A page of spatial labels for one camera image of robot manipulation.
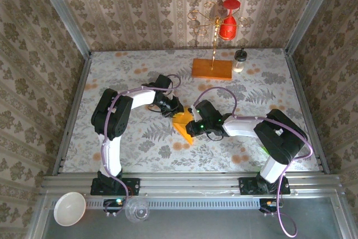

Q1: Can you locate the small glass jar black lid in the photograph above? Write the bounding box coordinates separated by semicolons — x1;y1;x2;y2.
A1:
232;48;247;73

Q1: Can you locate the red wine glass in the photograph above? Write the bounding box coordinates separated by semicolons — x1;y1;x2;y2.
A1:
218;0;242;40

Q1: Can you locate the black controller board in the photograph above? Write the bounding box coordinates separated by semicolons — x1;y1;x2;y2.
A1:
258;198;285;216
103;198;129;217

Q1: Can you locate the clear plastic cup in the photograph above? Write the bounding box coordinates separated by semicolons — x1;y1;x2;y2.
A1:
124;197;150;224

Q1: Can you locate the white bowl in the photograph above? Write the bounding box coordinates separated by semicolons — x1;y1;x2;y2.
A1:
53;191;87;227

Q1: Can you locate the gold wire rack wooden base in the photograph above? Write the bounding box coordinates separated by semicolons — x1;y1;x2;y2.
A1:
187;0;249;81

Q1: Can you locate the aluminium mounting rail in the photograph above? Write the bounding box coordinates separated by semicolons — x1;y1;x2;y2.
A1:
39;173;346;198

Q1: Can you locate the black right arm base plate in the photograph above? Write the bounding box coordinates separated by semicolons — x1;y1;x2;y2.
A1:
238;176;291;196

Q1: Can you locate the slotted grey cable duct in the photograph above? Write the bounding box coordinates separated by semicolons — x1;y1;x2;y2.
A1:
46;198;336;210

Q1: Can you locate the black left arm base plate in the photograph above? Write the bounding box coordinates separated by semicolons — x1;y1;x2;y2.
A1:
89;177;142;196

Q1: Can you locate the aluminium table side rail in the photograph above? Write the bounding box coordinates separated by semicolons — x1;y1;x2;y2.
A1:
51;53;93;175
284;50;331;174

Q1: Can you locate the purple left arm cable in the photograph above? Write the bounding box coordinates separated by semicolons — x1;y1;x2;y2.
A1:
102;73;182;217

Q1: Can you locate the aluminium frame post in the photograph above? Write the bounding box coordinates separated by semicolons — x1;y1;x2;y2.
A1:
285;0;341;55
32;0;93;58

